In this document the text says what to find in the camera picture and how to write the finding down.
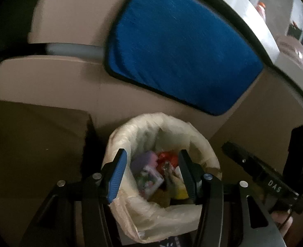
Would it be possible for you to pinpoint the black hanging cloth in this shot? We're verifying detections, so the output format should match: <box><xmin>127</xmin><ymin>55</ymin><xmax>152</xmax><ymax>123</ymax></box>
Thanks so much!
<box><xmin>0</xmin><ymin>0</ymin><xmax>47</xmax><ymax>63</ymax></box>

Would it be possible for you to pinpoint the small white purple carton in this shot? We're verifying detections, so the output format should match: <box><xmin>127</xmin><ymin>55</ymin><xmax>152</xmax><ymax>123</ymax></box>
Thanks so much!
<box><xmin>135</xmin><ymin>166</ymin><xmax>164</xmax><ymax>200</ymax></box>

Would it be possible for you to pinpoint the blue hanging towel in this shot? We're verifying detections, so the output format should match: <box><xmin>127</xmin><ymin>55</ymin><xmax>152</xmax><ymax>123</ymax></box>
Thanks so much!
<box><xmin>104</xmin><ymin>0</ymin><xmax>263</xmax><ymax>116</ymax></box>

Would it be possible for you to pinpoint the white kitchen countertop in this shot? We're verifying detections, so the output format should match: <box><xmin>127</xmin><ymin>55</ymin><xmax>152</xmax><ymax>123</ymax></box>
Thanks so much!
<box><xmin>211</xmin><ymin>0</ymin><xmax>303</xmax><ymax>103</ymax></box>

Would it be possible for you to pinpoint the red plastic bag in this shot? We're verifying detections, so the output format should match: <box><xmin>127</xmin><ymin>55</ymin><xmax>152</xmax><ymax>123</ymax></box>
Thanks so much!
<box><xmin>156</xmin><ymin>151</ymin><xmax>178</xmax><ymax>171</ymax></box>

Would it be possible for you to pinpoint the pink purple sponge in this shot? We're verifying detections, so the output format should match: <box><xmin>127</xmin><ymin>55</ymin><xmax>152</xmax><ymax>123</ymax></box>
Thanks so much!
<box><xmin>130</xmin><ymin>150</ymin><xmax>158</xmax><ymax>177</ymax></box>

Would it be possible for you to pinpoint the black knife holder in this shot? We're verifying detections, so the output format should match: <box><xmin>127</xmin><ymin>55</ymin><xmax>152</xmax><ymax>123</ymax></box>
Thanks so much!
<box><xmin>286</xmin><ymin>23</ymin><xmax>303</xmax><ymax>41</ymax></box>

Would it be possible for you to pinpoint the yellow nabati wafer wrapper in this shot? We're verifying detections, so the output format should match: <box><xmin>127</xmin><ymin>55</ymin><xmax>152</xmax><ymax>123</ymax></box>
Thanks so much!
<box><xmin>173</xmin><ymin>182</ymin><xmax>189</xmax><ymax>200</ymax></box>

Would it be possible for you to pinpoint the pink plastic colander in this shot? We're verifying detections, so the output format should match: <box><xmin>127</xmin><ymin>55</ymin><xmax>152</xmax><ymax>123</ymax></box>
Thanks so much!
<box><xmin>276</xmin><ymin>36</ymin><xmax>303</xmax><ymax>70</ymax></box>

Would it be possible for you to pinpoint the red plastic bottle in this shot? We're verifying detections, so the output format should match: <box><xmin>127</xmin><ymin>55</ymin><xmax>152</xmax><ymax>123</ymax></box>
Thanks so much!
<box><xmin>255</xmin><ymin>2</ymin><xmax>266</xmax><ymax>21</ymax></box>

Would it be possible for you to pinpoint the person's right hand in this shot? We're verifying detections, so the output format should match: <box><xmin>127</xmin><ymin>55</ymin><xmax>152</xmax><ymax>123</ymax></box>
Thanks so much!
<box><xmin>271</xmin><ymin>211</ymin><xmax>293</xmax><ymax>237</ymax></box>

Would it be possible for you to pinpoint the trash bin with plastic liner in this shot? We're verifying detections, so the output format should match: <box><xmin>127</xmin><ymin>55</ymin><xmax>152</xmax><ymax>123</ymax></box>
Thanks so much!
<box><xmin>103</xmin><ymin>113</ymin><xmax>222</xmax><ymax>244</ymax></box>

